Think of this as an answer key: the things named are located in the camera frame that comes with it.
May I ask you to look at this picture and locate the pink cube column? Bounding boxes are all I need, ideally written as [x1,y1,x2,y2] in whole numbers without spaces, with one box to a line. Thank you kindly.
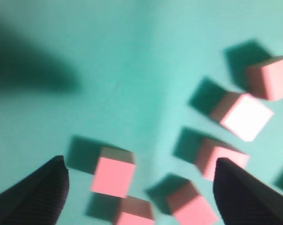
[210,91,274,142]
[167,181,220,225]
[246,56,283,101]
[195,136,251,181]
[112,196,155,225]
[91,146,136,198]

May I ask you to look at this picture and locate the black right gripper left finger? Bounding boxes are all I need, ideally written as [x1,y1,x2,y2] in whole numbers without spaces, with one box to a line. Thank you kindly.
[0,155,69,225]

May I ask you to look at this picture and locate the green cloth backdrop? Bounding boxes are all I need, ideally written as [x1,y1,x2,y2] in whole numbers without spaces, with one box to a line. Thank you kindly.
[0,0,283,225]

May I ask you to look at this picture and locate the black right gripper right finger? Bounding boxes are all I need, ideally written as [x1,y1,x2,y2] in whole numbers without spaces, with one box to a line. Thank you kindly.
[213,157,283,225]

